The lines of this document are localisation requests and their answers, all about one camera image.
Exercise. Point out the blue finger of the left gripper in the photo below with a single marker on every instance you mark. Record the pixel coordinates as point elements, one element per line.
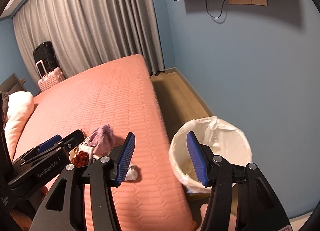
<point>72,140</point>
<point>48,144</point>

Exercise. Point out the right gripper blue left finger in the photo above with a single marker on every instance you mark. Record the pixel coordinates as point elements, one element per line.
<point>121,158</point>

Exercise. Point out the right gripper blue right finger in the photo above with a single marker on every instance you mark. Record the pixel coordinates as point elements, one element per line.
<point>201,156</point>

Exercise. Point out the dark red velvet scrunchie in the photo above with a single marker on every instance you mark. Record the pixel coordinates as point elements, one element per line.
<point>81,159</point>

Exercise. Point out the white sock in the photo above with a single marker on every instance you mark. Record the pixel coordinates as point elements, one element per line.
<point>132,173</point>

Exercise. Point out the purple cloth pouch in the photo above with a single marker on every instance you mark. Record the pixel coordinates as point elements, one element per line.
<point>102,140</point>

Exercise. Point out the white lined trash bin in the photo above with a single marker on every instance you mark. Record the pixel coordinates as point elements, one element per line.
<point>223,138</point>

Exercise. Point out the salmon quilted bed mattress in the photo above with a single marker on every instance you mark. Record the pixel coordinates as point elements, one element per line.
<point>107,102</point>

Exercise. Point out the pink suitcase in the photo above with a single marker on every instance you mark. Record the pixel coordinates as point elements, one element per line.
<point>48,79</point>

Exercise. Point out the dark wooden headboard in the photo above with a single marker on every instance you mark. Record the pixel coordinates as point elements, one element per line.
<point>13,84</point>

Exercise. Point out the black suitcase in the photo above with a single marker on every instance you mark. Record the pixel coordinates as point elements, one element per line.
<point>45,53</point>

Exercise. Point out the grey pleated curtain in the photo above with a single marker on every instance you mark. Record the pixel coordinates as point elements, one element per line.
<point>87,33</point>

